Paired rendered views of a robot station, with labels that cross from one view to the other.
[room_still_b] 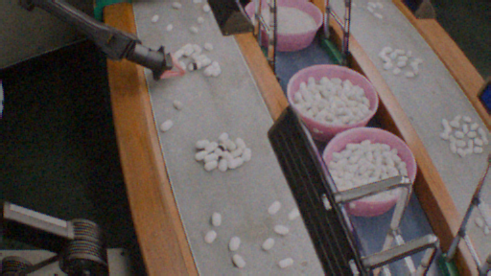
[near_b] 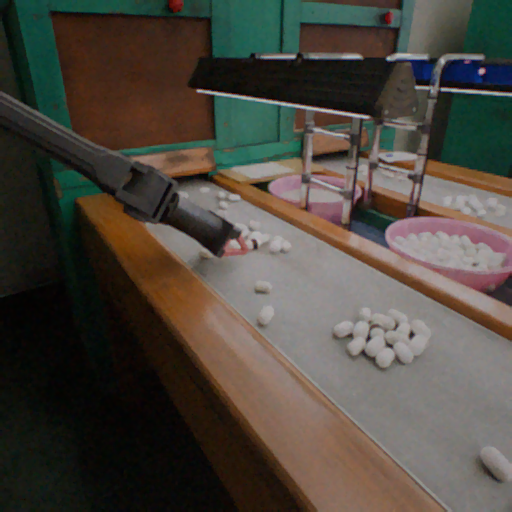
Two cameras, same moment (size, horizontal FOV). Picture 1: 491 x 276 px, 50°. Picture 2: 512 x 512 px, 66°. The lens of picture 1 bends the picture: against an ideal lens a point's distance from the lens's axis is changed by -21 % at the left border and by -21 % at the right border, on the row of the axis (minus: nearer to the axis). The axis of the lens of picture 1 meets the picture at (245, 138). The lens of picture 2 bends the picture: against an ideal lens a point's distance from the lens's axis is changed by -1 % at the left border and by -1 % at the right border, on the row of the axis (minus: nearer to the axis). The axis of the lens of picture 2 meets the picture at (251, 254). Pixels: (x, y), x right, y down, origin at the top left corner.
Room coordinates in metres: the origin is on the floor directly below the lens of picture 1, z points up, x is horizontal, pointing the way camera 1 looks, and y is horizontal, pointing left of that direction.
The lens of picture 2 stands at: (0.76, 0.38, 1.12)
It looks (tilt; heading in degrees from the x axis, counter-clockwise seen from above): 27 degrees down; 343
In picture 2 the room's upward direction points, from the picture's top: straight up
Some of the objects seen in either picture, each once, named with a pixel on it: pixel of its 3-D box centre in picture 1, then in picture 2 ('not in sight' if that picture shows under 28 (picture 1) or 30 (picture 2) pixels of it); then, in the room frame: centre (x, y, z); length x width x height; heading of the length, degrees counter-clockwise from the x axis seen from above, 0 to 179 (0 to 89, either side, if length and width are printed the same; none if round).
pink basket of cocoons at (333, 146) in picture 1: (369, 175); not in sight; (1.09, -0.32, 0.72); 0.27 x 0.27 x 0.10
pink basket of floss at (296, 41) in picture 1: (283, 24); (313, 202); (1.79, -0.13, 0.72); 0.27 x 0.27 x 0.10
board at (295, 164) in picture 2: not in sight; (271, 170); (2.00, -0.07, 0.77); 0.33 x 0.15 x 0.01; 105
